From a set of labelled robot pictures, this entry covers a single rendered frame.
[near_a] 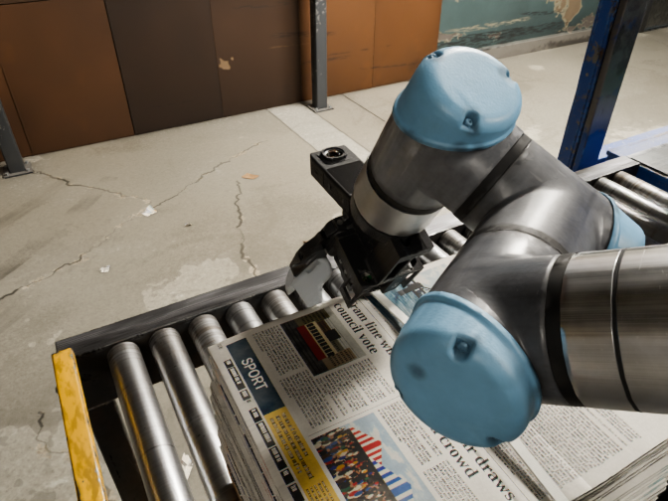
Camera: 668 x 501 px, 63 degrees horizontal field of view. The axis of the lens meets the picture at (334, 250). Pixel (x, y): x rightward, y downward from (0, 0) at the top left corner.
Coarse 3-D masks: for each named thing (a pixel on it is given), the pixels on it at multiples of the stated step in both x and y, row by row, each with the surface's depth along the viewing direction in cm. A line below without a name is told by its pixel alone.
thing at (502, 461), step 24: (360, 312) 57; (384, 312) 57; (408, 312) 57; (384, 336) 54; (528, 432) 46; (480, 456) 44; (504, 456) 44; (552, 456) 44; (504, 480) 42; (528, 480) 43; (576, 480) 43
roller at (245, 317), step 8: (240, 304) 93; (248, 304) 93; (232, 312) 92; (240, 312) 91; (248, 312) 91; (232, 320) 91; (240, 320) 90; (248, 320) 89; (256, 320) 90; (232, 328) 91; (240, 328) 89; (248, 328) 88
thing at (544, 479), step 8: (376, 296) 58; (384, 296) 58; (384, 304) 57; (392, 304) 57; (392, 312) 56; (400, 312) 56; (400, 320) 55; (520, 440) 44; (512, 448) 44; (520, 448) 44; (520, 456) 43; (528, 456) 43; (528, 464) 43; (536, 464) 43; (536, 472) 42; (544, 472) 42; (544, 480) 42; (552, 480) 42; (544, 488) 42; (552, 488) 41; (552, 496) 41; (560, 496) 41
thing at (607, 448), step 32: (448, 256) 64; (416, 288) 60; (544, 416) 47; (576, 416) 47; (608, 416) 47; (640, 416) 47; (576, 448) 45; (608, 448) 44; (640, 448) 44; (608, 480) 44; (640, 480) 48
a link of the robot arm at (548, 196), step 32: (512, 160) 36; (544, 160) 36; (480, 192) 36; (512, 192) 35; (544, 192) 35; (576, 192) 35; (480, 224) 35; (544, 224) 32; (576, 224) 33; (608, 224) 35
